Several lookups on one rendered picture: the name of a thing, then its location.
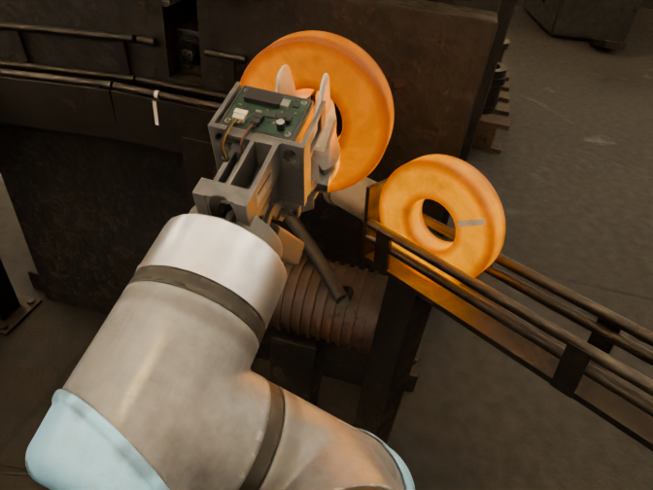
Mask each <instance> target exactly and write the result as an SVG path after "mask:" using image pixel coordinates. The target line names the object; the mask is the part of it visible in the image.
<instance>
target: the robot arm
mask: <svg viewBox="0 0 653 490"><path fill-rule="evenodd" d="M231 100H233V101H232V102H231ZM230 102H231V104H230V105H229V103H230ZM228 105H229V107H228V108H227V106H228ZM226 108H227V110H226ZM225 110H226V111H225ZM224 111H225V113H224ZM223 113H224V115H223ZM221 116H223V117H222V118H221ZM208 129H209V133H210V138H211V142H212V147H213V151H214V156H215V160H216V165H217V168H218V173H217V175H216V176H215V178H214V180H210V179H206V178H202V177H201V179H200V180H199V182H198V184H197V185H196V187H195V188H194V190H193V192H192V195H193V198H194V202H195V206H193V207H192V208H191V209H190V211H189V213H188V214H182V215H179V216H176V217H173V218H171V219H170V220H169V221H168V222H167V223H166V224H165V226H164V227H163V229H162V230H161V232H160V234H159V235H158V237H157V238H156V240H155V242H154V244H153V245H152V247H151V248H150V250H149V252H148V253H147V255H146V256H145V258H144V259H143V260H142V262H141V263H140V264H139V265H138V266H137V268H136V271H135V273H134V276H133V277H132V279H131V280H130V282H129V283H128V285H127V286H126V288H125V289H124V291H123V292H122V294H121V295H120V298H119V299H118V301H117V302H116V304H115V306H114V307H113V309H112V310H111V312H110V314H109V315H108V317H107V318H106V320H105V322H104V323H103V325H102V326H101V328H100V330H99V331H98V333H97V334H96V336H95V337H94V339H93V341H92V342H91V343H90V344H89V346H88V348H87V349H86V351H85V353H84V354H83V356H82V358H81V359H80V361H79V362H78V364H77V365H76V367H75V369H74V370H73V372H72V373H71V375H70V376H69V378H68V380H67V381H66V383H65V384H64V386H63V387H62V389H58V390H56V391H55V392H54V394H53V396H52V406H51V408H50V409H49V411H48V413H47V415H46V416H45V418H44V420H43V422H42V423H41V425H40V427H39V429H38V430H37V432H36V434H35V436H34V437H33V439H32V440H31V442H30V443H29V445H28V447H27V450H26V454H25V466H26V469H27V471H28V473H29V475H30V476H31V477H32V478H33V479H34V480H35V481H36V482H38V483H40V484H41V485H43V486H45V487H47V488H49V489H51V490H415V485H414V481H413V478H412V476H411V473H410V471H409V470H408V468H407V466H406V465H405V463H404V462H403V461H402V459H401V458H400V457H399V456H398V455H397V454H396V453H395V452H394V451H393V450H392V449H391V448H390V447H389V446H388V445H387V444H386V443H385V442H384V441H383V440H381V439H379V438H378V437H377V436H375V435H374V434H372V433H370V432H368V431H365V430H363V429H359V428H355V427H353V426H351V425H349V424H347V423H346V422H344V421H342V420H340V419H338V418H336V417H335V416H333V415H331V414H329V413H327V412H325V411H324V410H322V409H320V408H318V407H316V406H315V405H313V404H311V403H309V402H307V401H306V400H304V399H302V398H300V397H298V396H296V395H295V394H293V393H291V392H289V391H287V390H285V389H284V388H282V387H280V386H278V385H276V384H275V383H272V382H270V381H268V380H267V379H265V378H264V377H262V376H261V375H259V374H257V373H255V372H253V371H251V366H252V363H253V361H254V358H255V356H256V353H257V351H258V348H259V345H260V343H261V340H262V338H263V335H264V333H265V331H266V329H267V326H268V324H269V321H270V319H271V317H272V314H273V312H274V309H275V307H276V305H277V302H278V300H279V297H280V295H281V293H282V291H283V289H284V286H285V283H286V280H287V272H286V269H285V267H284V264H285V263H289V264H292V265H298V264H299V262H300V259H301V255H302V252H303V249H304V242H303V241H301V240H300V239H298V238H297V237H295V236H294V235H292V234H291V233H290V232H289V231H288V230H286V229H285V228H283V227H280V226H278V225H276V224H273V223H270V222H271V219H273V220H277V221H281V222H283V220H284V218H285V217H286V216H288V215H289V216H293V217H296V218H299V216H300V214H301V212H305V211H308V210H311V209H314V199H315V198H316V197H317V195H318V192H321V193H328V186H329V184H330V182H331V181H332V180H333V178H334V177H335V175H336V173H337V171H338V168H339V162H340V146H339V143H338V139H337V134H336V115H335V109H334V103H333V100H332V99H331V98H330V91H329V75H328V74H327V73H324V76H323V79H322V82H321V86H320V91H318V90H315V89H311V88H304V89H299V90H295V86H294V83H293V79H292V73H291V69H290V66H289V65H287V64H285V65H283V66H282V67H281V68H280V70H279V72H278V74H277V78H276V87H275V91H271V90H266V89H262V88H257V87H249V86H245V85H244V86H242V87H241V82H236V84H235V85H234V87H233V88H232V90H231V91H230V93H229V94H228V96H227V97H226V99H225V100H224V102H223V104H222V105H221V107H220V108H219V110H218V111H217V113H216V114H215V116H214V117H213V118H212V119H211V121H210V122H209V124H208Z"/></svg>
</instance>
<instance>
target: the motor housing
mask: <svg viewBox="0 0 653 490"><path fill-rule="evenodd" d="M326 260H327V261H328V263H329V265H330V266H331V268H332V270H333V271H334V273H335V274H336V276H337V278H338V279H339V281H340V283H341V284H342V286H348V285H349V286H350V287H351V288H353V292H354V294H353V296H352V298H351V300H350V301H349V303H348V304H347V306H340V305H339V304H337V303H336V302H335V300H334V299H333V297H332V295H331V293H330V292H329V290H328V288H327V286H326V284H325V282H324V281H323V279H322V277H321V275H320V274H319V272H318V270H317V269H316V267H315V266H314V264H313V263H312V261H311V259H310V258H309V256H308V255H306V256H303V254H302V255H301V259H300V262H299V264H298V265H292V264H289V263H285V264H284V267H285V269H286V272H287V280H286V283H285V286H284V289H283V291H282V293H281V295H280V297H279V300H278V302H277V305H276V307H275V309H274V312H273V314H272V317H271V319H270V321H269V324H268V326H267V327H268V328H271V329H274V328H275V330H274V332H273V334H272V335H271V340H270V368H269V381H270V382H272V383H275V384H276V385H278V386H280V387H282V388H284V389H285V390H287V391H289V392H291V393H293V394H295V395H296V396H298V397H300V398H302V399H304V400H306V401H307V402H309V403H311V404H313V405H315V406H318V399H319V394H320V387H321V380H322V373H323V366H324V359H325V352H326V347H327V343H329V344H331V342H335V345H336V346H340V345H341V344H343V345H346V348H348V349H350V348H351V347H354V348H356V351H359V352H360V350H365V351H366V352H365V354H369V353H370V351H371V347H372V342H373V338H374V335H375V331H376V327H377V322H378V318H379V314H380V310H381V305H382V301H383V297H384V293H385V289H386V285H387V281H388V276H387V275H386V276H385V275H381V274H379V271H376V270H375V271H374V273H373V272H369V269H367V268H365V269H364V270H361V269H360V267H359V266H355V267H354V268H352V267H350V265H349V264H347V263H345V264H344V265H341V263H340V262H335V263H333V262H331V260H328V259H326Z"/></svg>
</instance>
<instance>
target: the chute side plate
mask: <svg viewBox="0 0 653 490"><path fill-rule="evenodd" d="M153 101H155V102H156V108H157V116H158V124H159V125H156V124H155V114H154V107H153ZM216 113H217V111H212V110H208V109H203V108H198V107H193V106H189V105H184V104H179V103H175V102H170V101H165V100H160V99H155V98H150V97H146V96H142V95H137V94H132V93H127V92H122V91H117V90H110V89H105V88H98V87H83V86H75V85H66V84H59V83H51V82H43V81H35V80H27V79H19V78H11V77H3V76H0V123H9V124H16V125H23V126H30V127H37V128H43V129H50V130H57V131H64V132H71V133H77V134H83V135H90V136H97V137H104V138H111V139H118V140H123V141H127V142H132V143H136V144H141V145H145V146H150V147H154V148H159V149H163V150H167V151H172V152H176V153H181V154H182V153H183V148H182V137H187V138H190V139H195V140H200V141H204V142H209V143H212V142H211V138H210V133H209V129H208V124H209V122H210V121H211V119H212V118H213V117H214V116H215V114H216Z"/></svg>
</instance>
